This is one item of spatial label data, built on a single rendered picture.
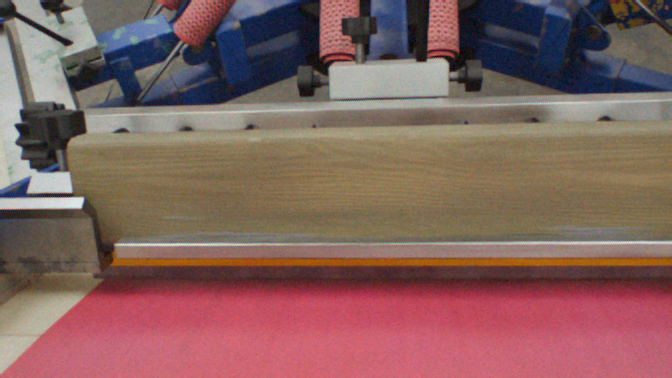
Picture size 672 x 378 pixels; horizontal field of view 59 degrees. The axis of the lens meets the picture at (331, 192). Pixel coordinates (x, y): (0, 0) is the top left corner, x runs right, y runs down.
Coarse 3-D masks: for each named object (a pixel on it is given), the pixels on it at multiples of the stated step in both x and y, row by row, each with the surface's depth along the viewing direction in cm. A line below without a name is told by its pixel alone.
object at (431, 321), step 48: (432, 288) 39; (480, 288) 39; (528, 288) 38; (576, 288) 38; (624, 288) 38; (432, 336) 33; (480, 336) 33; (528, 336) 33; (576, 336) 33; (624, 336) 32
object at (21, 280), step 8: (0, 272) 39; (8, 272) 40; (16, 272) 41; (0, 280) 39; (8, 280) 40; (16, 280) 41; (24, 280) 42; (32, 280) 43; (0, 288) 39; (8, 288) 40; (16, 288) 41; (24, 288) 42; (0, 296) 39; (8, 296) 40; (0, 304) 39
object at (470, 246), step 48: (144, 240) 38; (192, 240) 38; (240, 240) 37; (288, 240) 37; (336, 240) 37; (384, 240) 36; (432, 240) 36; (480, 240) 36; (528, 240) 35; (576, 240) 35; (624, 240) 35
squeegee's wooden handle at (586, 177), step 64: (320, 128) 38; (384, 128) 37; (448, 128) 36; (512, 128) 35; (576, 128) 35; (640, 128) 34; (128, 192) 38; (192, 192) 38; (256, 192) 37; (320, 192) 37; (384, 192) 36; (448, 192) 36; (512, 192) 36; (576, 192) 35; (640, 192) 35
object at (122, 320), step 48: (96, 288) 41; (144, 288) 41; (192, 288) 41; (240, 288) 40; (288, 288) 40; (336, 288) 40; (384, 288) 39; (48, 336) 35; (96, 336) 35; (144, 336) 35; (192, 336) 34; (240, 336) 34; (288, 336) 34; (336, 336) 34; (384, 336) 33
